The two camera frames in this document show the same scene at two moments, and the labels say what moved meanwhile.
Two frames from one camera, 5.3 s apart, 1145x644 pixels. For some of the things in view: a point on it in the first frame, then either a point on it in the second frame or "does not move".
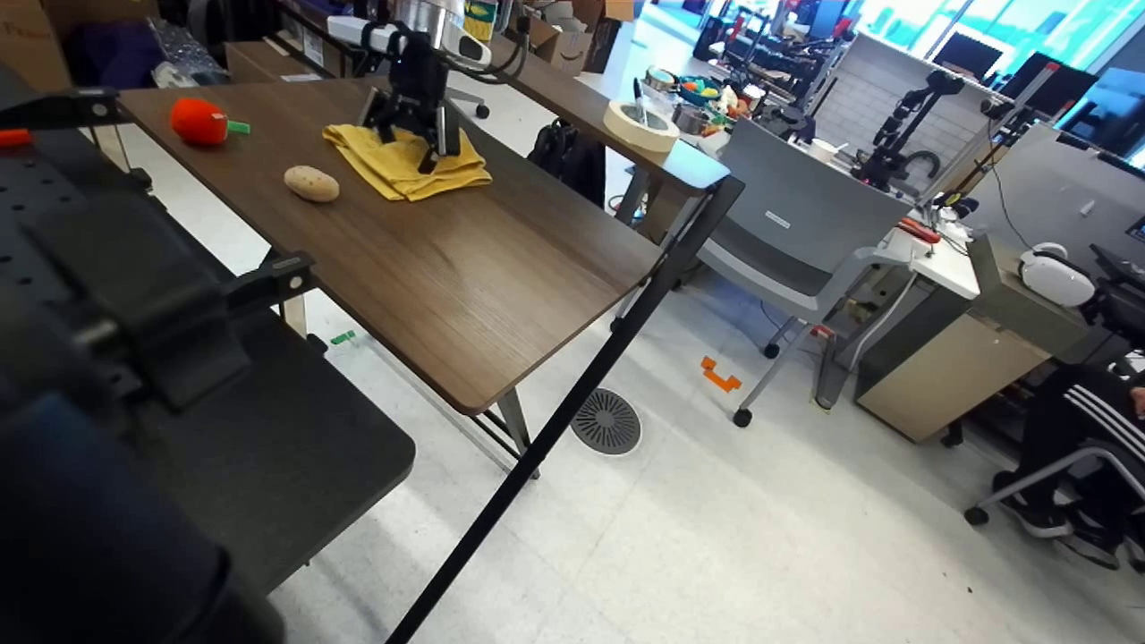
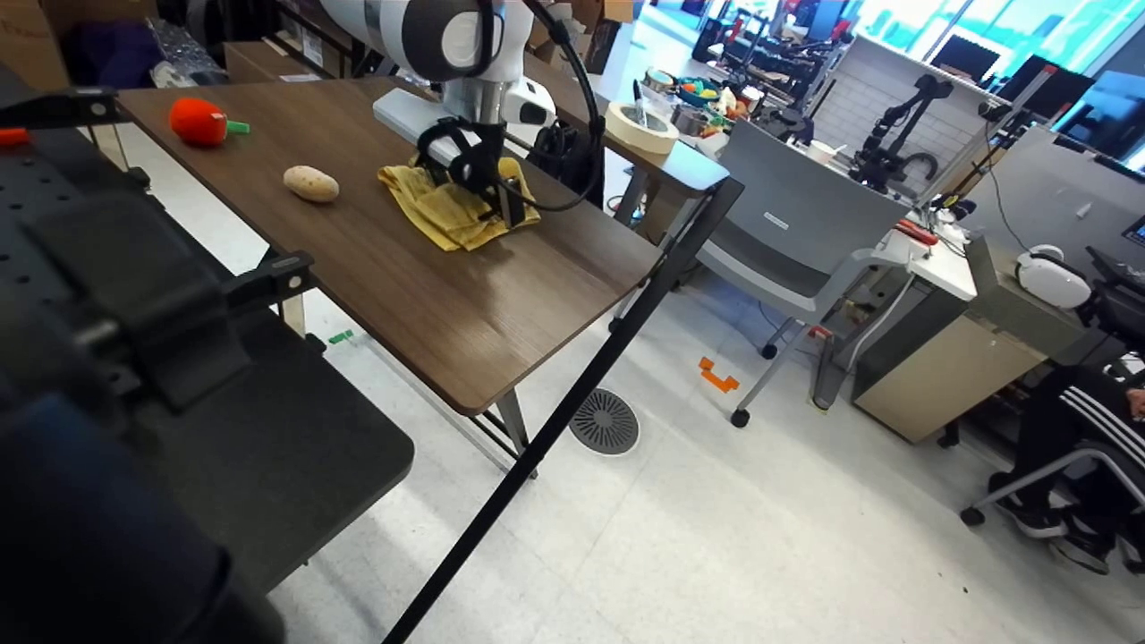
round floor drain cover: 605,425 does not move
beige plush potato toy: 314,182 does not move
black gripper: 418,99 -> 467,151
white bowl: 641,128 does not move
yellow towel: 397,165 -> 465,213
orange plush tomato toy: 207,123 does not move
